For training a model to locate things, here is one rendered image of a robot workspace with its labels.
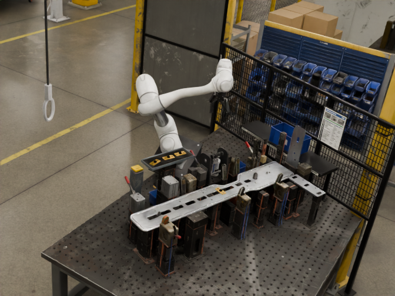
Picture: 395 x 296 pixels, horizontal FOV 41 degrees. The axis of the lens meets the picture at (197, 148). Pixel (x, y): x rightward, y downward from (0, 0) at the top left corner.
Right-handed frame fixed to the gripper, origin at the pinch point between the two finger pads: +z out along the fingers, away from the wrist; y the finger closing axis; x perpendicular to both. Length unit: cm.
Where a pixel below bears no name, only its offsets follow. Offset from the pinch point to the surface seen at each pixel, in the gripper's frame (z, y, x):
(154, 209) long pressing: 46, 19, -63
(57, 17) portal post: 142, -657, 197
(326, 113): 6, 27, 90
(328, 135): 23, 34, 90
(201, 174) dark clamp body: 38.6, 9.4, -16.9
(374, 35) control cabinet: 103, -274, 630
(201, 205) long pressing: 46, 31, -33
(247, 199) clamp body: 42, 47, -6
